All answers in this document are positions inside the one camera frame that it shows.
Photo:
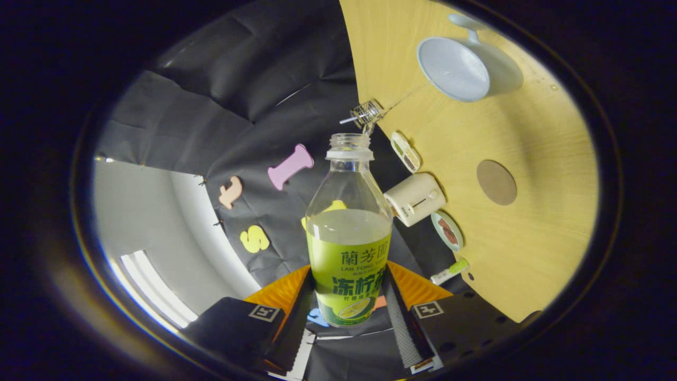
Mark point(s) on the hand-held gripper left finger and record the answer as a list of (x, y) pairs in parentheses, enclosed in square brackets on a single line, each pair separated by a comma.
[(293, 333)]

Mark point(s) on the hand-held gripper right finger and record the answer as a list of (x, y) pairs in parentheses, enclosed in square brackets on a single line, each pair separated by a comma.
[(402, 328)]

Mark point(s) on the green label juice bottle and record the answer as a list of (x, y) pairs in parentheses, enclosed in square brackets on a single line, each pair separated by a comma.
[(346, 264)]

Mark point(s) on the round brown coaster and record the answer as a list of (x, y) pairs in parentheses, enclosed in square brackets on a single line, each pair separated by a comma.
[(497, 182)]

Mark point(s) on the white cup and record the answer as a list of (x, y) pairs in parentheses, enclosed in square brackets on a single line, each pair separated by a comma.
[(455, 69)]

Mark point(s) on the small white green bottle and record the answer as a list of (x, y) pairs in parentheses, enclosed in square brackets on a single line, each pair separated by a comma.
[(449, 271)]

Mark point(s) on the pale green plate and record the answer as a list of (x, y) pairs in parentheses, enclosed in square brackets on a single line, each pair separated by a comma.
[(436, 233)]

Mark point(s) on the brown bread piece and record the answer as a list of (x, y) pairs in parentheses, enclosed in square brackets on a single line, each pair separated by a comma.
[(452, 238), (445, 226)]

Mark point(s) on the white toaster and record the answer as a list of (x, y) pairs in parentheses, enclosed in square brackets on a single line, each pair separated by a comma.
[(415, 198)]

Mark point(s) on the large ceiling light panel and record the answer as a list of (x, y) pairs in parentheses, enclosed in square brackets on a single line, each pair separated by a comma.
[(153, 288)]

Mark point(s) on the white divided tray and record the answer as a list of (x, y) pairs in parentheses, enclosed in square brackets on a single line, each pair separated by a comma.
[(405, 152)]

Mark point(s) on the white straw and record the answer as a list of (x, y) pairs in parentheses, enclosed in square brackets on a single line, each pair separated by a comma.
[(349, 119)]

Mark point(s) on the wooden table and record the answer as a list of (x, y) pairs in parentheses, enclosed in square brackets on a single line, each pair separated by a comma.
[(534, 132)]

